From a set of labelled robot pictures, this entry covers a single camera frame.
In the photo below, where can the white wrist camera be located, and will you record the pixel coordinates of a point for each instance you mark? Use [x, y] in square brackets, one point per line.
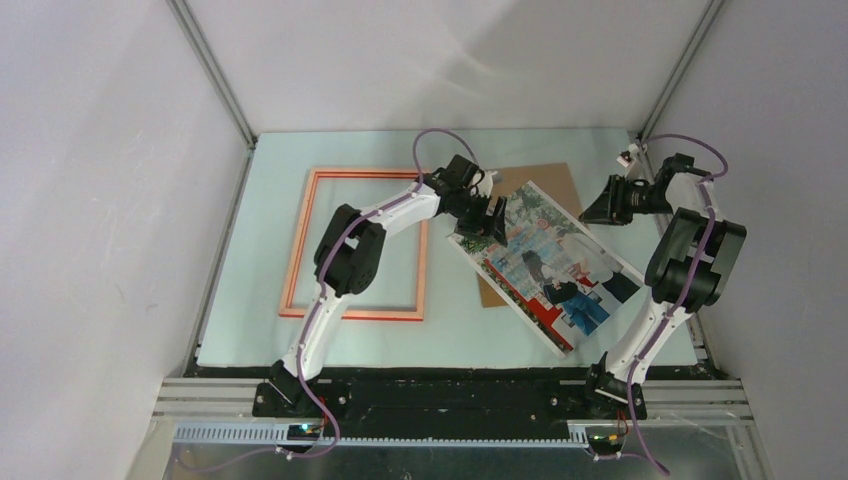
[483, 183]
[630, 156]

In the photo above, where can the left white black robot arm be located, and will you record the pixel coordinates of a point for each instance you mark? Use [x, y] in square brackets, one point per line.
[349, 253]

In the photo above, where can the brown cardboard backing board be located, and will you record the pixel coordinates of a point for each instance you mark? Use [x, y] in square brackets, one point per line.
[555, 180]

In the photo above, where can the aluminium front rail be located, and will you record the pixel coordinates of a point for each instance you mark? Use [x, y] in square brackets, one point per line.
[218, 411]

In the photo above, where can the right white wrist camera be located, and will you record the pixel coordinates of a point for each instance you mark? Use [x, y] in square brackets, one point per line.
[630, 156]

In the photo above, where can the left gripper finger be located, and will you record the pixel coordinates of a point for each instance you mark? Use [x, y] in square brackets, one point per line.
[497, 222]
[472, 231]

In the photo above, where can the colourful printed photo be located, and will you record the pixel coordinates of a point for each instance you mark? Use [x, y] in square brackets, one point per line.
[552, 270]

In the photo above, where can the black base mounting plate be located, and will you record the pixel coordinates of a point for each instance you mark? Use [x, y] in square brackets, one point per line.
[347, 393]

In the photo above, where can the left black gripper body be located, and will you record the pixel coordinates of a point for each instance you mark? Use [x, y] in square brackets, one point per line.
[472, 208]

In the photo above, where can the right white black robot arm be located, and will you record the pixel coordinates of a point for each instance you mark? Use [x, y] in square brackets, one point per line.
[688, 270]

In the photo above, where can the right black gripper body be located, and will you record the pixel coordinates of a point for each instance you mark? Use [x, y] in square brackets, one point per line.
[625, 199]

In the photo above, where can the orange wooden picture frame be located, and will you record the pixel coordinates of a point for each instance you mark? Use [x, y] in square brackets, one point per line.
[286, 309]

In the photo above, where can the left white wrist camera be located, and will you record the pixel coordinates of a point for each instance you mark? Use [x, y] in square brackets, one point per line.
[483, 183]

